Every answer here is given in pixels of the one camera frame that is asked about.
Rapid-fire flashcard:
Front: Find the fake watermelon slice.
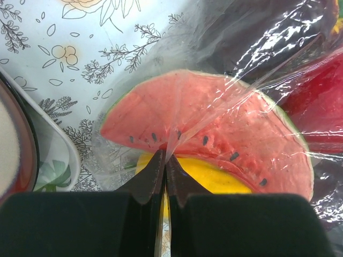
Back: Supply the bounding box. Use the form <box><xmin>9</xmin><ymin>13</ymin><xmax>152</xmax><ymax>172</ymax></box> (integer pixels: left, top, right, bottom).
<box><xmin>100</xmin><ymin>70</ymin><xmax>314</xmax><ymax>200</ymax></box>

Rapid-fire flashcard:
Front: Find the clear zip top bag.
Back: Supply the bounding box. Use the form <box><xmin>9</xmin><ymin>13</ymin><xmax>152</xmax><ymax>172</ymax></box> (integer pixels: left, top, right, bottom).
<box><xmin>92</xmin><ymin>1</ymin><xmax>342</xmax><ymax>226</ymax></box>

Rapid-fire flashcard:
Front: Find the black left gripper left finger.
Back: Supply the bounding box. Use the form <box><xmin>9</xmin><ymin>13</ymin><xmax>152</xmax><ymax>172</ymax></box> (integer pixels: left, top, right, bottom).
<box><xmin>1</xmin><ymin>150</ymin><xmax>164</xmax><ymax>256</ymax></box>

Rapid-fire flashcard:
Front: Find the red rimmed plate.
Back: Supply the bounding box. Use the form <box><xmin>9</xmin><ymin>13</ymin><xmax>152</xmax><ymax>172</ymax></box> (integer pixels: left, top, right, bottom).
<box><xmin>1</xmin><ymin>81</ymin><xmax>39</xmax><ymax>202</ymax></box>

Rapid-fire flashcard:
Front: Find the floral patterned tablecloth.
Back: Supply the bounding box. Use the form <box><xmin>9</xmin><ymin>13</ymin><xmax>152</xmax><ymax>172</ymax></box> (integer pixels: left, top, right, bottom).
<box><xmin>1</xmin><ymin>1</ymin><xmax>191</xmax><ymax>191</ymax></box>

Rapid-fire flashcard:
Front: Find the leaf patterned serving tray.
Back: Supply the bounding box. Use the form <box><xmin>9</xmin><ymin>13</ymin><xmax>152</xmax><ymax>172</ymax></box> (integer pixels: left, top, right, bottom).
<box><xmin>1</xmin><ymin>69</ymin><xmax>81</xmax><ymax>192</ymax></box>

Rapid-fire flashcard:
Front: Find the red fake apple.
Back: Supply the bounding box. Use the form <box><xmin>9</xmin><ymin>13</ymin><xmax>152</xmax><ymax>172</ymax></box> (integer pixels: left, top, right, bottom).
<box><xmin>281</xmin><ymin>53</ymin><xmax>342</xmax><ymax>153</ymax></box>

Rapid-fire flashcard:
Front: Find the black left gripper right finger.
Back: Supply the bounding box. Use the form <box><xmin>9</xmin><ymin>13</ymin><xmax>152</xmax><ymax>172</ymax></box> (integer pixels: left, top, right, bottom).
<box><xmin>165</xmin><ymin>157</ymin><xmax>334</xmax><ymax>256</ymax></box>

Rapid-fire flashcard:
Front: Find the yellow fake lemon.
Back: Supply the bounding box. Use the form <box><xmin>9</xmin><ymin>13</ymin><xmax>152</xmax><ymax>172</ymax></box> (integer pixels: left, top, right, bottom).
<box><xmin>133</xmin><ymin>152</ymin><xmax>252</xmax><ymax>220</ymax></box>

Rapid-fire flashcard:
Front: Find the dark purple fake fruit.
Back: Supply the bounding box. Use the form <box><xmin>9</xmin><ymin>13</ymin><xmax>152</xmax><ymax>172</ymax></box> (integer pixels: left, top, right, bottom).
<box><xmin>199</xmin><ymin>1</ymin><xmax>340</xmax><ymax>84</ymax></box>

